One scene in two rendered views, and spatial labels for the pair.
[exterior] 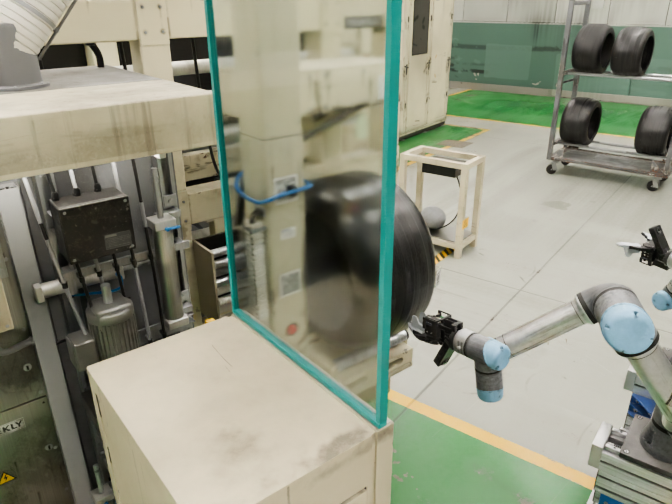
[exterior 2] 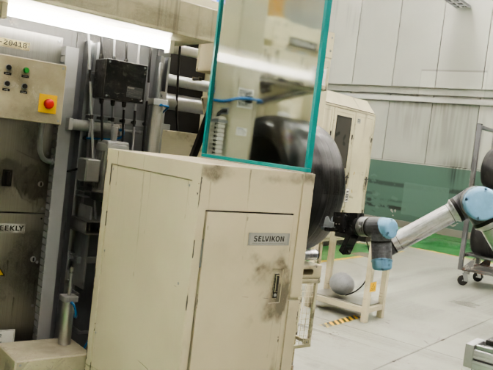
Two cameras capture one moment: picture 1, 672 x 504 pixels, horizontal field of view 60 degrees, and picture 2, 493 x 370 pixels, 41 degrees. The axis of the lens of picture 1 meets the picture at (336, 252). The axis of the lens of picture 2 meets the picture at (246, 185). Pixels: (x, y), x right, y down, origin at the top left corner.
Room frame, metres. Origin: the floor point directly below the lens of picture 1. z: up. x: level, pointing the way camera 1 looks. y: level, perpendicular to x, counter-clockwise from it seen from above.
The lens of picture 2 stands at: (-1.06, 0.09, 1.32)
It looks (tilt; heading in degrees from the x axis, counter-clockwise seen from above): 3 degrees down; 0
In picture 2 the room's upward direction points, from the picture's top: 7 degrees clockwise
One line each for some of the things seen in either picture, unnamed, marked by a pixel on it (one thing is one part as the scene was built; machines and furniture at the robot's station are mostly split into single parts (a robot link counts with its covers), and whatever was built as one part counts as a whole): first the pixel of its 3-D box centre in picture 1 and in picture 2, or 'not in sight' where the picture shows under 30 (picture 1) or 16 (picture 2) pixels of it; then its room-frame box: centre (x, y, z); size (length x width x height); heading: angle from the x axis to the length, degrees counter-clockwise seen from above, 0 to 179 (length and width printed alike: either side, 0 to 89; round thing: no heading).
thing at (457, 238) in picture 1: (439, 200); (349, 266); (4.61, -0.88, 0.40); 0.60 x 0.35 x 0.80; 53
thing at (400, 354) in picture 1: (366, 367); (283, 270); (1.64, -0.10, 0.83); 0.36 x 0.09 x 0.06; 128
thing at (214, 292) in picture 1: (229, 276); not in sight; (1.91, 0.39, 1.05); 0.20 x 0.15 x 0.30; 128
